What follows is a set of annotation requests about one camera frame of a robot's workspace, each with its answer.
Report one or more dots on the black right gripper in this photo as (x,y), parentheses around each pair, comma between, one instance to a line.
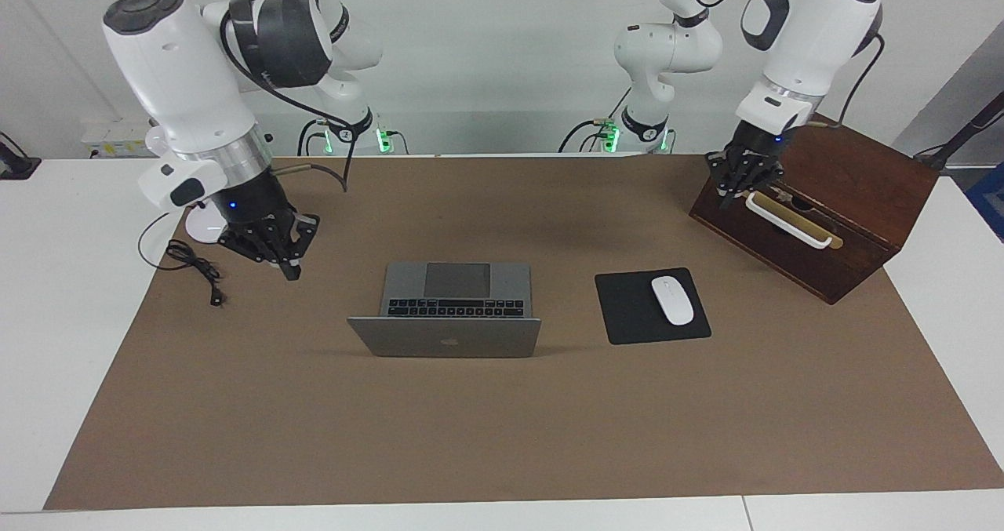
(255,217)

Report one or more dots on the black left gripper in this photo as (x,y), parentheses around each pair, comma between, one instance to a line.
(757,150)

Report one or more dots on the grey aluminium laptop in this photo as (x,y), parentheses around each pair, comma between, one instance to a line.
(463,339)

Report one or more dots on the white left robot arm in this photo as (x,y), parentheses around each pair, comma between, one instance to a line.
(816,37)

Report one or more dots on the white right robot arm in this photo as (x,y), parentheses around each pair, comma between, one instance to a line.
(172,68)

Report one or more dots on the white desk lamp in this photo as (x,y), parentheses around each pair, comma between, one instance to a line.
(201,225)

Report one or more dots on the dark wooden box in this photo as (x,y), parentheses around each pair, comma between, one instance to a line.
(855,178)

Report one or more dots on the white computer mouse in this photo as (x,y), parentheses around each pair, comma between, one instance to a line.
(672,300)

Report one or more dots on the black mouse pad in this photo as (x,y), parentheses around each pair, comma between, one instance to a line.
(627,311)

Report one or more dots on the white power strip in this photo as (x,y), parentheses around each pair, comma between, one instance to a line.
(118,139)

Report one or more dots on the black stand pole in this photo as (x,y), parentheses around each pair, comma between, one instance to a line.
(965,135)

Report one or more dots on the large brown table mat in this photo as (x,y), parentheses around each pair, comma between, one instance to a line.
(502,429)

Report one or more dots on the black clamp mount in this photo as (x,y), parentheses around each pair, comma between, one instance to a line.
(16,162)

